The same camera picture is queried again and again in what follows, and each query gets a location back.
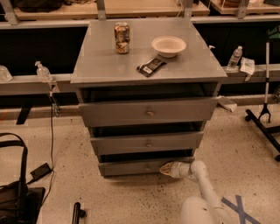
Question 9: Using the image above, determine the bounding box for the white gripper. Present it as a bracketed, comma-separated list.
[159, 162, 191, 179]

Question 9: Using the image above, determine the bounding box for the grey bottom drawer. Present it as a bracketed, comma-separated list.
[98, 149, 194, 177]

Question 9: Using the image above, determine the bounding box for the grey drawer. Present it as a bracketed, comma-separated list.
[77, 85, 217, 127]
[91, 123, 203, 155]
[98, 149, 194, 177]

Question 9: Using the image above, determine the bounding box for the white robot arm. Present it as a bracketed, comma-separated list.
[159, 160, 233, 224]

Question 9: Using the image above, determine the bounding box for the grey middle drawer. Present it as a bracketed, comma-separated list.
[91, 123, 203, 155]

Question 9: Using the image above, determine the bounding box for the grey wooden drawer cabinet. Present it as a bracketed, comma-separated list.
[70, 17, 228, 165]

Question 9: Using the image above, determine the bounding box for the grey top drawer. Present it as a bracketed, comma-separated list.
[77, 85, 217, 127]

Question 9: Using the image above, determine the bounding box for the white box on floor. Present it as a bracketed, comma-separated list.
[218, 96, 237, 112]

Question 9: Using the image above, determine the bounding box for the black cylinder bar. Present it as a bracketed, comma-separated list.
[72, 202, 87, 224]

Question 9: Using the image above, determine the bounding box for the black snack bar wrapper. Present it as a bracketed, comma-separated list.
[136, 58, 166, 77]

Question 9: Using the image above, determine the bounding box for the black stand base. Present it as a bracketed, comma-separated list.
[245, 107, 280, 162]

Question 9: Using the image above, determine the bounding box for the white paper bowl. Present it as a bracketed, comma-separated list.
[151, 36, 186, 58]

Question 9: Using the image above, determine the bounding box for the black power adapter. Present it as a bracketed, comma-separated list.
[31, 163, 52, 181]

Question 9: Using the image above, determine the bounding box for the clear plastic water bottle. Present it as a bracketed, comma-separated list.
[227, 45, 242, 71]

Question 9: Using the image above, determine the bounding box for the white paper packet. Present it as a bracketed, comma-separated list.
[240, 57, 255, 75]

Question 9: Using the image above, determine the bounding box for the crushed soda can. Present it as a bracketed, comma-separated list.
[114, 22, 130, 54]

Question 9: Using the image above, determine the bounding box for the clear sanitizer pump bottle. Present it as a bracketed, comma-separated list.
[35, 61, 53, 83]

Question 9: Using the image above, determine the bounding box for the white pole with clamp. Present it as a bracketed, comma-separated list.
[258, 25, 280, 122]

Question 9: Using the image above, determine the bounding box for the clear plastic container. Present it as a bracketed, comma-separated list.
[0, 66, 12, 82]

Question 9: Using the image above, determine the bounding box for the black power cable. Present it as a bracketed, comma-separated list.
[25, 93, 60, 207]

